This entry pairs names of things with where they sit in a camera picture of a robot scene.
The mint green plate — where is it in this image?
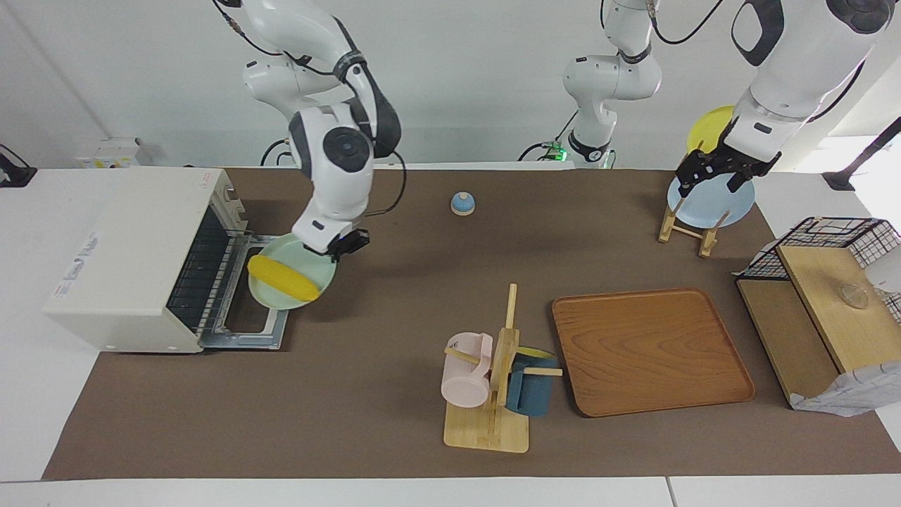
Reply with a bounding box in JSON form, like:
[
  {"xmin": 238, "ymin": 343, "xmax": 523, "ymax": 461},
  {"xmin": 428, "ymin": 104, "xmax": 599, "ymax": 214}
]
[{"xmin": 248, "ymin": 234, "xmax": 338, "ymax": 311}]

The yellow corn cob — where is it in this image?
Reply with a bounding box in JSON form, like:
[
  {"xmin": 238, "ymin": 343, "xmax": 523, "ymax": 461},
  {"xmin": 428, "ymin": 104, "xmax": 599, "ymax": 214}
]
[{"xmin": 248, "ymin": 255, "xmax": 319, "ymax": 302}]

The glass oven door with handle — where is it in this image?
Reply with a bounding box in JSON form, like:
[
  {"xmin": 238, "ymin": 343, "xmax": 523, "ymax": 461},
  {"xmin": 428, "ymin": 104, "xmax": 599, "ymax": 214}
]
[{"xmin": 199, "ymin": 232, "xmax": 290, "ymax": 351}]

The white toaster oven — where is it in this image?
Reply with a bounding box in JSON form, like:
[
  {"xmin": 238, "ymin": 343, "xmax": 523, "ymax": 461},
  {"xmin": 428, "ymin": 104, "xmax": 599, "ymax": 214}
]
[{"xmin": 44, "ymin": 167, "xmax": 248, "ymax": 354}]

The light blue plate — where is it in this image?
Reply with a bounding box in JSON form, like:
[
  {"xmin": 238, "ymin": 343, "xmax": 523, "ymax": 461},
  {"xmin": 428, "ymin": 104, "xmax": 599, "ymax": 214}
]
[{"xmin": 667, "ymin": 173, "xmax": 755, "ymax": 229}]

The yellow plate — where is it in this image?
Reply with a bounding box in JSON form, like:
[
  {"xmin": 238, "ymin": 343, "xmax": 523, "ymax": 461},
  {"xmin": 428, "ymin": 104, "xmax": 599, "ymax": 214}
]
[{"xmin": 686, "ymin": 106, "xmax": 737, "ymax": 157}]

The wooden plate rack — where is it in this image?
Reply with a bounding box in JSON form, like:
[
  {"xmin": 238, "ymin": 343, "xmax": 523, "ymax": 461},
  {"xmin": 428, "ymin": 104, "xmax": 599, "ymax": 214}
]
[{"xmin": 658, "ymin": 141, "xmax": 731, "ymax": 258}]

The black stand leg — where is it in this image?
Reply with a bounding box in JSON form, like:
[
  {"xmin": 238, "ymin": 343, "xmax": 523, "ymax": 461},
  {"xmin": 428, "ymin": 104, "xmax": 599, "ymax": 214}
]
[{"xmin": 822, "ymin": 116, "xmax": 901, "ymax": 192}]

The brown table mat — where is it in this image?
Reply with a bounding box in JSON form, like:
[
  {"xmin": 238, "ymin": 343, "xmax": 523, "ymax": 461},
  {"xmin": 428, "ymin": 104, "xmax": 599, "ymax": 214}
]
[{"xmin": 42, "ymin": 168, "xmax": 901, "ymax": 481}]

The wooden shelf box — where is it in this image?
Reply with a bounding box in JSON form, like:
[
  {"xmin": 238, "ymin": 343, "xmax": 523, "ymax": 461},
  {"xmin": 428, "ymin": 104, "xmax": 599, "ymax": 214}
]
[{"xmin": 736, "ymin": 245, "xmax": 901, "ymax": 409}]

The small clear glass bowl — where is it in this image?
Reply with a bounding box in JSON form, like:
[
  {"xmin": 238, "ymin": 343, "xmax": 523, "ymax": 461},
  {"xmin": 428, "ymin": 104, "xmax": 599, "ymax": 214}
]
[{"xmin": 838, "ymin": 282, "xmax": 871, "ymax": 310}]

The white rounded object in basket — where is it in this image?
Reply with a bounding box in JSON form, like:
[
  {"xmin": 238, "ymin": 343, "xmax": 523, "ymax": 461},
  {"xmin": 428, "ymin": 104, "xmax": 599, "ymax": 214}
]
[{"xmin": 864, "ymin": 246, "xmax": 901, "ymax": 294}]

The pink mug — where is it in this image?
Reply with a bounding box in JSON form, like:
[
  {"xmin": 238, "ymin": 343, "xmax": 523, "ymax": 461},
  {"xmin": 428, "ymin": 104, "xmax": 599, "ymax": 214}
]
[{"xmin": 441, "ymin": 332, "xmax": 493, "ymax": 409}]

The brown wooden tray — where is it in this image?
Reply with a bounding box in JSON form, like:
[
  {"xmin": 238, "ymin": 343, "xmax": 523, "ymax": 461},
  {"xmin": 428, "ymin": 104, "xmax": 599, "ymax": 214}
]
[{"xmin": 552, "ymin": 287, "xmax": 755, "ymax": 418}]

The wooden mug rack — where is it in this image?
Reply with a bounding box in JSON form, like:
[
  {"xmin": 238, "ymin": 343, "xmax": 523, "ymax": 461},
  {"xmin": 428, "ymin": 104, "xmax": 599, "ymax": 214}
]
[{"xmin": 443, "ymin": 284, "xmax": 564, "ymax": 454}]

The dark blue mug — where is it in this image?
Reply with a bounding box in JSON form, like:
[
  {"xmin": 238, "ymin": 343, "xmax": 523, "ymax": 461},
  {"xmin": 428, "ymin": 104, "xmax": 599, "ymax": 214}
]
[{"xmin": 505, "ymin": 347, "xmax": 560, "ymax": 418}]

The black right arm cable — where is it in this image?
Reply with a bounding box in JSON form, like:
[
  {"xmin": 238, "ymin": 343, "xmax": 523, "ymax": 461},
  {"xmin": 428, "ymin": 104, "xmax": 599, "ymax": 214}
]
[{"xmin": 365, "ymin": 149, "xmax": 408, "ymax": 216}]

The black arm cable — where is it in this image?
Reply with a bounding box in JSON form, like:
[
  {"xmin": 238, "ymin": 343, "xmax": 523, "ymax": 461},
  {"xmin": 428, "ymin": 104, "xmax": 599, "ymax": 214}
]
[
  {"xmin": 365, "ymin": 149, "xmax": 408, "ymax": 216},
  {"xmin": 651, "ymin": 0, "xmax": 726, "ymax": 46}
]

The black wire basket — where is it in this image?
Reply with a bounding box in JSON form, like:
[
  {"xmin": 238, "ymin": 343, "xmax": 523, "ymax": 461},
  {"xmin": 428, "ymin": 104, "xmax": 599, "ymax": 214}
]
[{"xmin": 736, "ymin": 217, "xmax": 901, "ymax": 325}]

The black right base cable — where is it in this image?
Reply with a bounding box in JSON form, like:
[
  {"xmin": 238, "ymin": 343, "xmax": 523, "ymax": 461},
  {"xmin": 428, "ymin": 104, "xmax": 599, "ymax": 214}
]
[{"xmin": 260, "ymin": 137, "xmax": 293, "ymax": 168}]

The black base cable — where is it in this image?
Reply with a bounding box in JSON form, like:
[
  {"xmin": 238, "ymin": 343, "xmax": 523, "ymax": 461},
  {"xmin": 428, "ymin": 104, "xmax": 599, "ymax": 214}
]
[
  {"xmin": 260, "ymin": 137, "xmax": 293, "ymax": 168},
  {"xmin": 519, "ymin": 109, "xmax": 579, "ymax": 163}
]

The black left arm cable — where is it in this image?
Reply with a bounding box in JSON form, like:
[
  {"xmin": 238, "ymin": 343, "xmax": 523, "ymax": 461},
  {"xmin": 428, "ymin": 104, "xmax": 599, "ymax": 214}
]
[{"xmin": 651, "ymin": 0, "xmax": 726, "ymax": 46}]

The black left base cable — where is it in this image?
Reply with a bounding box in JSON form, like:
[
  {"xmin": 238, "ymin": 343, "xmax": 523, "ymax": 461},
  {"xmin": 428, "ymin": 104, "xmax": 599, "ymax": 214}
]
[{"xmin": 519, "ymin": 109, "xmax": 579, "ymax": 163}]

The black clamp mount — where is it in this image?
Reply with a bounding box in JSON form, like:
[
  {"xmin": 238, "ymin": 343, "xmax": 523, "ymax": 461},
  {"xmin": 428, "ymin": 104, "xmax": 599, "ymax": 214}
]
[{"xmin": 0, "ymin": 144, "xmax": 37, "ymax": 188}]

